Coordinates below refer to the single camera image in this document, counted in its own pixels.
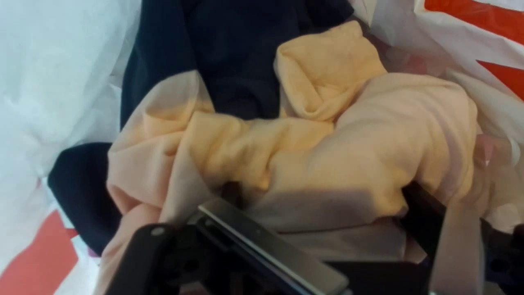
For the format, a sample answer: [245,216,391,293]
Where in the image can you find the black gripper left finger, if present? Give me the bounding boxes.
[104,194,352,295]

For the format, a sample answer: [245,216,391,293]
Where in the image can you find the white red-printed plastic bag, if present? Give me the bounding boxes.
[0,0,524,295]

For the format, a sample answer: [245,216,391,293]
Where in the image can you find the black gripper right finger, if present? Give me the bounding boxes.
[399,180,524,295]

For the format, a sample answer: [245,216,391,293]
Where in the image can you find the peach shirt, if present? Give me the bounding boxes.
[94,19,491,295]

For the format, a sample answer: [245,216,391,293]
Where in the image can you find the dark blue shirt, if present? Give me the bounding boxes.
[45,0,356,257]

